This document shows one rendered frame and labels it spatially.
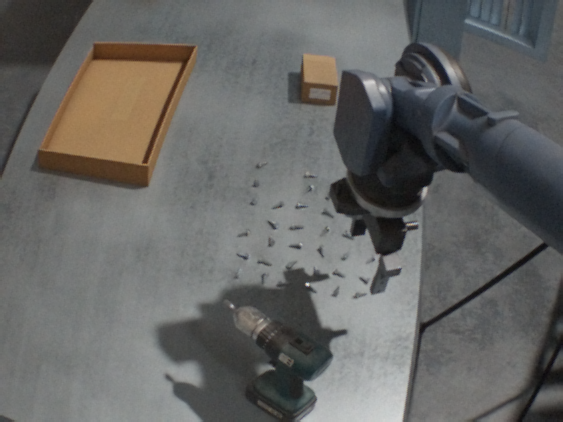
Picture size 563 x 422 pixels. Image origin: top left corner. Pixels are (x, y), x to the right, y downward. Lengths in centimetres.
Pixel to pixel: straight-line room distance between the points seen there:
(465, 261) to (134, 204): 122
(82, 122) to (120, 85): 16
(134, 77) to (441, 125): 107
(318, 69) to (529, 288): 111
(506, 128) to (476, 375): 146
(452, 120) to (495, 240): 164
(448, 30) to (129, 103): 133
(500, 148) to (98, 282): 91
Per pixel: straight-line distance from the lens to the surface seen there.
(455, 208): 277
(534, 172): 93
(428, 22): 287
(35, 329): 156
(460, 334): 245
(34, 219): 174
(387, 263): 143
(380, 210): 136
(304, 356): 127
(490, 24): 376
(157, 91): 199
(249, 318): 131
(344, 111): 129
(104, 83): 204
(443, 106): 113
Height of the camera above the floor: 194
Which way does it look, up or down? 47 degrees down
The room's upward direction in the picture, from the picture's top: 8 degrees clockwise
